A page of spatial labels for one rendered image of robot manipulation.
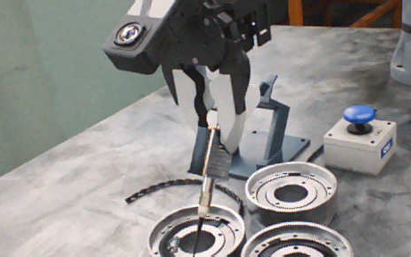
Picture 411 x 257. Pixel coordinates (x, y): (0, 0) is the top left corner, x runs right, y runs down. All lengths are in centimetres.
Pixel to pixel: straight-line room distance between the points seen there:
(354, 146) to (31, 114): 176
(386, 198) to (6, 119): 178
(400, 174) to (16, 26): 177
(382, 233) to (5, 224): 47
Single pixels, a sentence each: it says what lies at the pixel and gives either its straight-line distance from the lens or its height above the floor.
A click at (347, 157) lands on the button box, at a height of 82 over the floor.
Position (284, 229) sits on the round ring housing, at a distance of 55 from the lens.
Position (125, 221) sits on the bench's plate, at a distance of 67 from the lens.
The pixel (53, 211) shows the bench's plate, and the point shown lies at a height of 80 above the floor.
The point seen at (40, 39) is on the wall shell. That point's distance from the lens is 228.
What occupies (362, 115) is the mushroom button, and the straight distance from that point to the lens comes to 69.
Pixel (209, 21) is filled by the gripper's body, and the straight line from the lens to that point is 45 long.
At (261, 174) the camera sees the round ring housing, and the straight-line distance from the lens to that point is 64.
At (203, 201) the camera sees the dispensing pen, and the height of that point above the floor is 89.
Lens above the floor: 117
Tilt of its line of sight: 25 degrees down
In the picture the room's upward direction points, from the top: 9 degrees counter-clockwise
